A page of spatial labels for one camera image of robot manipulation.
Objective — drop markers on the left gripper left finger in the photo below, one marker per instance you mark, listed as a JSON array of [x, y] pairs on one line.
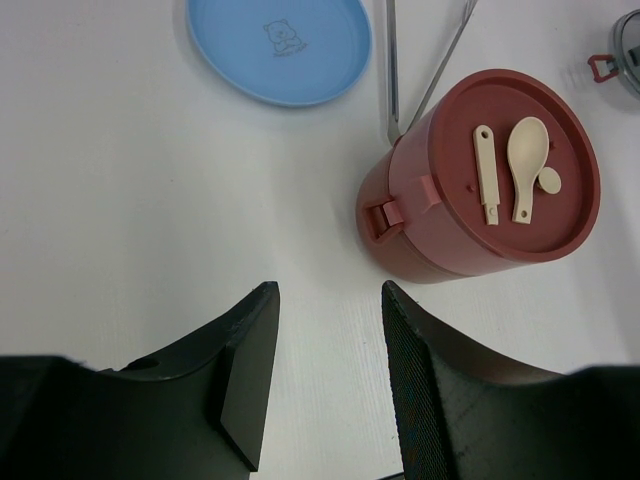
[[195, 409]]

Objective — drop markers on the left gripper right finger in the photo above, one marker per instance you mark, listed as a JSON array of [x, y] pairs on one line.
[[465, 411]]

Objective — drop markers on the red steel bowl with handle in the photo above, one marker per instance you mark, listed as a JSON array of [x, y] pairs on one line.
[[401, 197]]

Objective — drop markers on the red lid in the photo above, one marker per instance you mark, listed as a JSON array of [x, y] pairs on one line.
[[566, 194]]

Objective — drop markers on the long metal tongs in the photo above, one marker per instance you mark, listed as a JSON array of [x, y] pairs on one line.
[[393, 110]]

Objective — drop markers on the grey lid with handle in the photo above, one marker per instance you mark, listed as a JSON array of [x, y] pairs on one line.
[[621, 61]]

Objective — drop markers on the blue plate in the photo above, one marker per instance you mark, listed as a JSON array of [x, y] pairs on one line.
[[286, 53]]

